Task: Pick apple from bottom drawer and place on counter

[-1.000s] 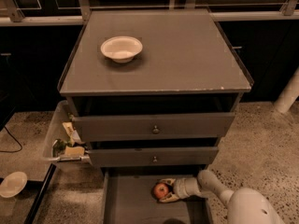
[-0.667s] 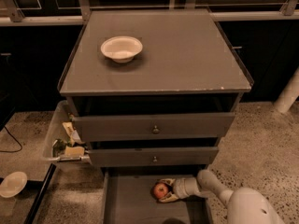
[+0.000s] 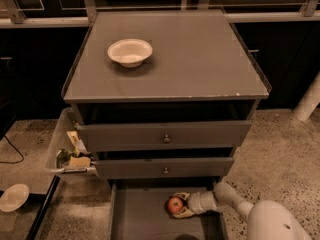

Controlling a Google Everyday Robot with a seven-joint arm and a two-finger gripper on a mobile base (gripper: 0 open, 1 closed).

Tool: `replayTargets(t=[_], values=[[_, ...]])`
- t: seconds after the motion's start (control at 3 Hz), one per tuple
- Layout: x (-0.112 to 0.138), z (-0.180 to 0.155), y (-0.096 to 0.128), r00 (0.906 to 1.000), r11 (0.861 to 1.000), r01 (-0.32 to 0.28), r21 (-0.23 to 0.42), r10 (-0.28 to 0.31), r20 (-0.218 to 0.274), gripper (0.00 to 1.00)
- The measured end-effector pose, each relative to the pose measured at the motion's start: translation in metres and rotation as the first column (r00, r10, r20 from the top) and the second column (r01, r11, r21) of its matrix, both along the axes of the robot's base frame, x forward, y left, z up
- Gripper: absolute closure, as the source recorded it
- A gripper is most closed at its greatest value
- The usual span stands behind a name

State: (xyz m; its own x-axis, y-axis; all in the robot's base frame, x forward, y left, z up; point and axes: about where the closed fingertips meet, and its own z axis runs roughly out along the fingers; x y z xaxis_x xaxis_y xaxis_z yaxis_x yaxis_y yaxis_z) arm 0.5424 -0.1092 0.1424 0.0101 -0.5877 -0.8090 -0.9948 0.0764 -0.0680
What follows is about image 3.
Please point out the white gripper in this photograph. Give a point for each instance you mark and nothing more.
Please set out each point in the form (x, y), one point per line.
(199, 203)

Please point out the red apple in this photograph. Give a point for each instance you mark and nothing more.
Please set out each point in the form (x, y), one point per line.
(175, 205)

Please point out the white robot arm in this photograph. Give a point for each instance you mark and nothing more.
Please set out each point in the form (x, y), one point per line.
(275, 184)

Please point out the grey bottom drawer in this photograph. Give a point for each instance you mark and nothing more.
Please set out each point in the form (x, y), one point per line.
(139, 211)

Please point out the grey drawer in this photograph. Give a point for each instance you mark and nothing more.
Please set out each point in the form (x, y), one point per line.
(164, 168)
(139, 211)
(161, 136)

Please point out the grey middle drawer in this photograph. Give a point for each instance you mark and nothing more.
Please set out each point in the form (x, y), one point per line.
(164, 168)

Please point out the grey top drawer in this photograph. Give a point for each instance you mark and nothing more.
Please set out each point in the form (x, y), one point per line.
(161, 136)

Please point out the grey drawer cabinet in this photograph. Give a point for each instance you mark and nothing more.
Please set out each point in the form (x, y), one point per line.
(199, 71)

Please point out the white bowl on counter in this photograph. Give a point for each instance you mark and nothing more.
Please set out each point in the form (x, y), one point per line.
(130, 53)

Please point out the yellow sponge in bin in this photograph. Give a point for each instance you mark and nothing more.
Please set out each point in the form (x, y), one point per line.
(79, 162)

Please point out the clear plastic bin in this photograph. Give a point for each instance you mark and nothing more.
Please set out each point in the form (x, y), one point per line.
(61, 143)

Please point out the green packet in bin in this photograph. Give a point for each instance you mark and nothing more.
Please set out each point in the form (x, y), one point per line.
(63, 158)

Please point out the black floor frame bar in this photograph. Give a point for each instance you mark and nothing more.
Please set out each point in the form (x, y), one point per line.
(45, 202)

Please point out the metal railing frame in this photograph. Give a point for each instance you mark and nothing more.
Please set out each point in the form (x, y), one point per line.
(54, 13)

